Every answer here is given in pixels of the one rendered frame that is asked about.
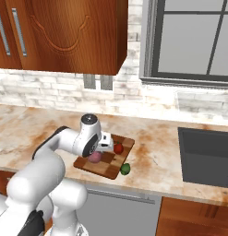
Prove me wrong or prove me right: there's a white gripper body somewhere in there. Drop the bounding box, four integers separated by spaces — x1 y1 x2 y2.
96 141 115 154

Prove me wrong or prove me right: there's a red tomato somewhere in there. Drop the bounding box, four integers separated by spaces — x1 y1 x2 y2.
113 141 125 156

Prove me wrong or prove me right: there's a purple onion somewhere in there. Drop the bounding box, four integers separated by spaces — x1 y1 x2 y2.
88 150 103 164

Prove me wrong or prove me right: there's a wooden checkered cutting board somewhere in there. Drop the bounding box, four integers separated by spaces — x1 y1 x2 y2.
73 133 136 181

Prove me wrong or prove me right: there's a grey dishwasher front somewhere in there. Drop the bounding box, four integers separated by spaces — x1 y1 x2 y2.
76 183 163 236

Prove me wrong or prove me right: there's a dark grey sink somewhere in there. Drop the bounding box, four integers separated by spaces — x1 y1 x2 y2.
176 126 228 189

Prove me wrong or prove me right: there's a wooden base cupboard front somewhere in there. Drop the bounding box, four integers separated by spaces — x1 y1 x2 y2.
0 169 16 195
155 196 228 236

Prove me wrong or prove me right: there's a grey framed window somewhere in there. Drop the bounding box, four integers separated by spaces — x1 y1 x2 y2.
138 0 228 90

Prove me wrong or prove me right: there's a grey dishwasher handle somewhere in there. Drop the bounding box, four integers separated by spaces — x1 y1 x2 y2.
86 187 157 206

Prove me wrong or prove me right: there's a grey wall socket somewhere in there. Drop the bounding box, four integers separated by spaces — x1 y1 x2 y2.
100 74 114 91
83 73 97 90

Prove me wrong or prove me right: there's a wooden wall cupboard door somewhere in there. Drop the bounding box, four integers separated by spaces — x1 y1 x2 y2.
0 0 23 70
6 0 129 76

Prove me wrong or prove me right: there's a grey cupboard door handle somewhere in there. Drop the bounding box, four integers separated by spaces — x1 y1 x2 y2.
0 7 12 57
11 7 29 58

